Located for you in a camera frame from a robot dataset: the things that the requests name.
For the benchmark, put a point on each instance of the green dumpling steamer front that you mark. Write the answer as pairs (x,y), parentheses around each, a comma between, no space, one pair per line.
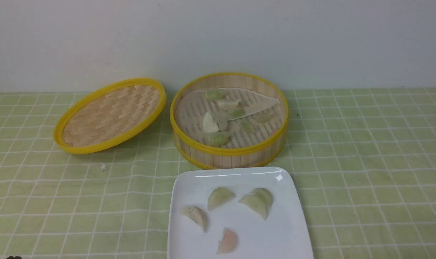
(219,138)

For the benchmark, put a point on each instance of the green dumpling steamer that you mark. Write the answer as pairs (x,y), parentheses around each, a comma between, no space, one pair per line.
(219,138)
(262,117)
(247,126)
(213,94)

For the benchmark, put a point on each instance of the pale green dumpling plate top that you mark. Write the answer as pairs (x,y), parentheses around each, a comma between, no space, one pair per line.
(218,197)

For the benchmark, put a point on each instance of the green dumpling plate right back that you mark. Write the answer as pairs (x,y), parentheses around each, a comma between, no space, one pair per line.
(265,195)

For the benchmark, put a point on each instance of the pale dumpling plate right front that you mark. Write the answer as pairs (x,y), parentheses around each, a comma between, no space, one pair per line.
(257,204)

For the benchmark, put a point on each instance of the beige dumpling plate left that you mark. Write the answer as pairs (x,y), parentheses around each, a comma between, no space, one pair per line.
(197,215)

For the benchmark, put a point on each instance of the white square plate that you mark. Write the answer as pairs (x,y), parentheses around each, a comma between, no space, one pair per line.
(284,235)

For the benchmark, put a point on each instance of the pink dumpling on plate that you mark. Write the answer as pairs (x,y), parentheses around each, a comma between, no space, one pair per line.
(228,242)

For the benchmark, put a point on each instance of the white dumpling steamer left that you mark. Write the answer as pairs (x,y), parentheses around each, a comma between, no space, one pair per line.
(209,124)

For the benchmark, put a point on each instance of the white dumpling steamer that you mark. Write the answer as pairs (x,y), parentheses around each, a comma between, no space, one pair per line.
(227,105)
(209,124)

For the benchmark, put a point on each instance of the yellow rimmed bamboo steamer basket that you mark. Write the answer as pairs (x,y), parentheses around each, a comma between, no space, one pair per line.
(209,157)

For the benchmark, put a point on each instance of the small green dumpling centre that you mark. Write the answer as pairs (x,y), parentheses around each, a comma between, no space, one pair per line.
(236,113)

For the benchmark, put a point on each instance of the white dumpling steamer centre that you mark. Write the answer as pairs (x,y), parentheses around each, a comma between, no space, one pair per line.
(227,105)

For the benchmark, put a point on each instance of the white steamer liner paper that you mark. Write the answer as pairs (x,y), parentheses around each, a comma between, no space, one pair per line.
(192,107)

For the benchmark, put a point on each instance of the green dumpling steamer top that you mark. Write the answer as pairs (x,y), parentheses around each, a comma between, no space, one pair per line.
(213,94)

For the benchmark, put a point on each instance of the yellow rimmed bamboo steamer lid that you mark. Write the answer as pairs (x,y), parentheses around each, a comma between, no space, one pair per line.
(110,116)

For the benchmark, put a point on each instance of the green checkered tablecloth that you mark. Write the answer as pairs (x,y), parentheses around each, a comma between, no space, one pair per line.
(363,162)

